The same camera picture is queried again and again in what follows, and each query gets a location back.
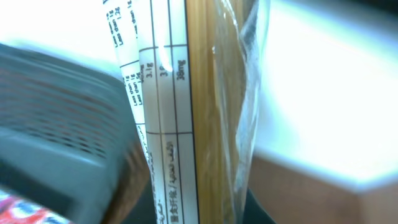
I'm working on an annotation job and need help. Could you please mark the spaghetti packet orange ends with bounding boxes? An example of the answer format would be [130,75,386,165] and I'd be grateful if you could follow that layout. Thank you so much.
[103,1,272,223]

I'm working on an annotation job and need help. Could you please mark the grey plastic basket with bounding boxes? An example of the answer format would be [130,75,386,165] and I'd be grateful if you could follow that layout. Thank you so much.
[1,45,136,223]

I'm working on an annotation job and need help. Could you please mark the tissue multipack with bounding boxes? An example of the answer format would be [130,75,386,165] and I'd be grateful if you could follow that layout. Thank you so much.
[1,188,72,224]

